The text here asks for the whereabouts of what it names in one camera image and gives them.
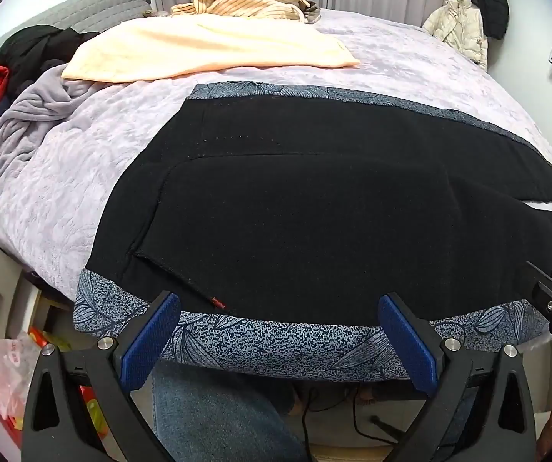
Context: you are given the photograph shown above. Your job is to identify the black pants with patterned lining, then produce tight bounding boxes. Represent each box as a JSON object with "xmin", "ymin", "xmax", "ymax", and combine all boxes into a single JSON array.
[{"xmin": 73, "ymin": 81, "xmax": 552, "ymax": 382}]

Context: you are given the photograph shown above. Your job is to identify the pink plastic bag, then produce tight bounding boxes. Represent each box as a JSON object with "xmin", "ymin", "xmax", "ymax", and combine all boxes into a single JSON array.
[{"xmin": 0, "ymin": 333, "xmax": 41, "ymax": 431}]

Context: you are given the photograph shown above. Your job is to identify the blue jeans leg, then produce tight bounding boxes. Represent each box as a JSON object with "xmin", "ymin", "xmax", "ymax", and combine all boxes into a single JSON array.
[{"xmin": 153, "ymin": 361, "xmax": 307, "ymax": 461}]

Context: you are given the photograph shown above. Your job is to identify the cardboard box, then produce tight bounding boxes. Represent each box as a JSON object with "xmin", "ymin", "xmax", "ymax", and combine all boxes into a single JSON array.
[{"xmin": 0, "ymin": 249, "xmax": 40, "ymax": 339}]

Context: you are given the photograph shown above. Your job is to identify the lavender plush bed cover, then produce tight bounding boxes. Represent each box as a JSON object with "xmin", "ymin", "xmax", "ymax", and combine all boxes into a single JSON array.
[{"xmin": 0, "ymin": 10, "xmax": 552, "ymax": 297}]

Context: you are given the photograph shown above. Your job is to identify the cream puffer jacket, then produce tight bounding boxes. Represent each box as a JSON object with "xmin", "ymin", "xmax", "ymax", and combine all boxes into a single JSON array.
[{"xmin": 422, "ymin": 0, "xmax": 489, "ymax": 71}]

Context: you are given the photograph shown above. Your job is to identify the grey fleece blanket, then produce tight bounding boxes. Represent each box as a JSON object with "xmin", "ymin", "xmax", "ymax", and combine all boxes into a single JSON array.
[{"xmin": 0, "ymin": 65, "xmax": 106, "ymax": 209}]

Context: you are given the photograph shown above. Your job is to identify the black clothes pile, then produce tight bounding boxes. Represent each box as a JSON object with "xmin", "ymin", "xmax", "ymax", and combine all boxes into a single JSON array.
[{"xmin": 0, "ymin": 25, "xmax": 97, "ymax": 117}]

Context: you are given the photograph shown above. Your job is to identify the peach orange cloth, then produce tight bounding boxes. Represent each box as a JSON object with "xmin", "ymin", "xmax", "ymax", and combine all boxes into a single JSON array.
[{"xmin": 62, "ymin": 15, "xmax": 359, "ymax": 84}]

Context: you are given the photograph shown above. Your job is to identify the grey padded headboard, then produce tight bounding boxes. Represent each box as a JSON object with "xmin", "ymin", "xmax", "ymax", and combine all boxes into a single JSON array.
[{"xmin": 0, "ymin": 0, "xmax": 151, "ymax": 47}]

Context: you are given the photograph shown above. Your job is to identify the tan striped garment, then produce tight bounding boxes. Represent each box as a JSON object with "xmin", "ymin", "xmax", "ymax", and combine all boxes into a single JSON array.
[{"xmin": 169, "ymin": 0, "xmax": 321, "ymax": 24}]

